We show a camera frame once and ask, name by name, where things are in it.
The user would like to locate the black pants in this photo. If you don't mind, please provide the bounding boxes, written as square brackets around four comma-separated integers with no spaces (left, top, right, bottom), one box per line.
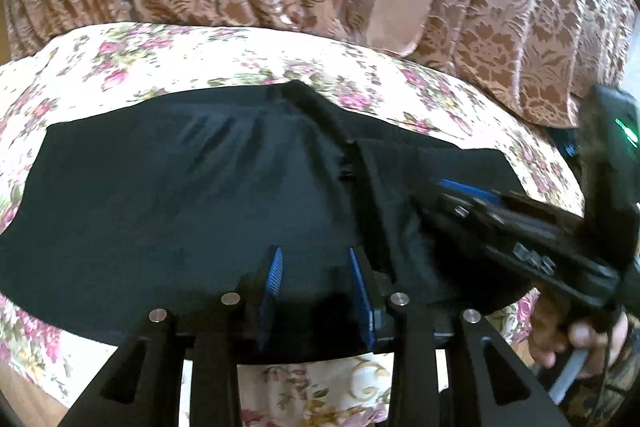
[0,79,538,365]

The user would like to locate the floral bed sheet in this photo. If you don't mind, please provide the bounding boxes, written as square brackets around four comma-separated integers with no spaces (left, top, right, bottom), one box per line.
[0,22,586,427]

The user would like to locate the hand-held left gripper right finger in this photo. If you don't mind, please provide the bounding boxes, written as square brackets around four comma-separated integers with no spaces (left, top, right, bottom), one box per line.
[348,247,571,427]

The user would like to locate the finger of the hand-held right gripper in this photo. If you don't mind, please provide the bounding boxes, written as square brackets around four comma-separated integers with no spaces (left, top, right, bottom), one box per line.
[434,178,506,208]
[422,189,501,238]

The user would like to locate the dark blue object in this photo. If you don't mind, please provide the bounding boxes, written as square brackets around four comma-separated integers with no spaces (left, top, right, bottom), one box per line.
[547,126,581,158]

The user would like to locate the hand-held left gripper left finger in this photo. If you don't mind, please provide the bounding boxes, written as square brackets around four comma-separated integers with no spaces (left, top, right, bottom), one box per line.
[57,247,286,427]

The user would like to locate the person's right hand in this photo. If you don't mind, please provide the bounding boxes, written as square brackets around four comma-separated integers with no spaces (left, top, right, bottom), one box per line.
[527,289,631,380]

